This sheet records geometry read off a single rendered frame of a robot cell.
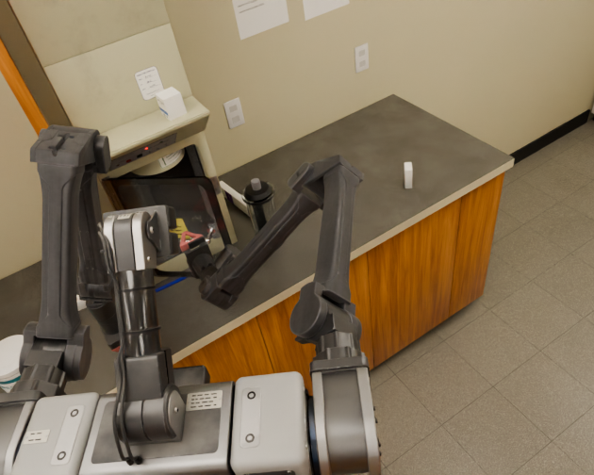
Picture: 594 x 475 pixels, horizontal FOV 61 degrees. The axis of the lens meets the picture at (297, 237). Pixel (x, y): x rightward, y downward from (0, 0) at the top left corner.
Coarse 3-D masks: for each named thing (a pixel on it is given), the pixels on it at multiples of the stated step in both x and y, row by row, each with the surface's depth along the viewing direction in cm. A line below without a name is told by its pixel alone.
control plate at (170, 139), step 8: (168, 136) 132; (152, 144) 132; (160, 144) 136; (168, 144) 139; (136, 152) 131; (144, 152) 135; (152, 152) 138; (112, 160) 128; (120, 160) 131; (112, 168) 134
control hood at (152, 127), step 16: (160, 112) 135; (192, 112) 133; (208, 112) 132; (128, 128) 131; (144, 128) 130; (160, 128) 129; (176, 128) 130; (192, 128) 137; (112, 144) 127; (128, 144) 125; (144, 144) 129
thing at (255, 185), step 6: (252, 180) 158; (258, 180) 158; (252, 186) 158; (258, 186) 158; (264, 186) 160; (270, 186) 161; (246, 192) 159; (252, 192) 159; (258, 192) 158; (264, 192) 158; (270, 192) 159; (246, 198) 159; (252, 198) 158; (258, 198) 157
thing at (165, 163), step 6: (180, 150) 153; (168, 156) 149; (174, 156) 151; (180, 156) 152; (156, 162) 148; (162, 162) 148; (168, 162) 149; (174, 162) 151; (138, 168) 149; (144, 168) 148; (150, 168) 148; (156, 168) 148; (162, 168) 149; (168, 168) 150; (144, 174) 149; (150, 174) 149
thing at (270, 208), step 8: (272, 192) 159; (248, 200) 158; (264, 200) 157; (272, 200) 162; (248, 208) 163; (256, 208) 160; (264, 208) 160; (272, 208) 163; (256, 216) 162; (264, 216) 162; (256, 224) 165; (264, 224) 165; (256, 232) 168
